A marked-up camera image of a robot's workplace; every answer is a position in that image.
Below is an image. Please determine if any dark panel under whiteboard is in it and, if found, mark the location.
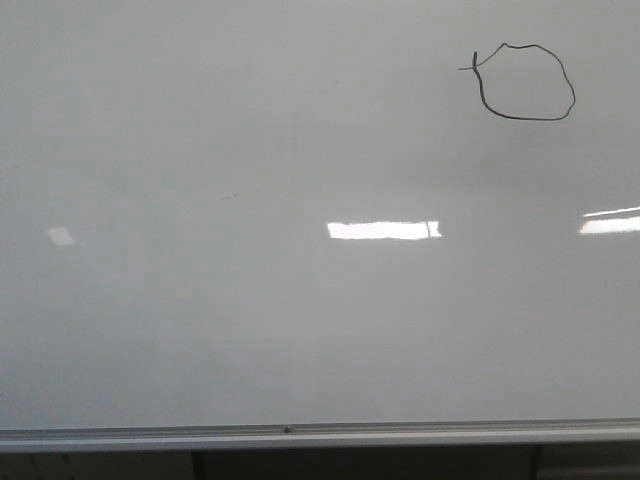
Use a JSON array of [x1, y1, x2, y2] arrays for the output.
[[191, 445, 542, 479]]

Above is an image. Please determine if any grey pegboard panel under whiteboard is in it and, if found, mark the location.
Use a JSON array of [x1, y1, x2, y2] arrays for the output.
[[1, 452, 194, 480]]

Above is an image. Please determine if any white whiteboard with aluminium frame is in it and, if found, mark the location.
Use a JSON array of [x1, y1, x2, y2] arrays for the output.
[[1, 1, 639, 452]]

